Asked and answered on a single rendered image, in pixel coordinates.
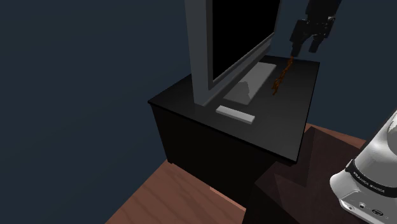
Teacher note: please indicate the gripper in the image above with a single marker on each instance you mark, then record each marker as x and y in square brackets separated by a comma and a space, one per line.
[321, 11]

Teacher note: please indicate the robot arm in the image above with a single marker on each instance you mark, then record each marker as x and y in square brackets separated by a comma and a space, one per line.
[369, 167]

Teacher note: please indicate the black cabinet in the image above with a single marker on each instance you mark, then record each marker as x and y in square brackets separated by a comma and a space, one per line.
[279, 124]

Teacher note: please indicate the grey flat bar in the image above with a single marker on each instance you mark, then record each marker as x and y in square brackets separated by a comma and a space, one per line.
[235, 114]

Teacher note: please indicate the grey flat screen television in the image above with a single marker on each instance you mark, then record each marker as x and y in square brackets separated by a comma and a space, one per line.
[201, 56]

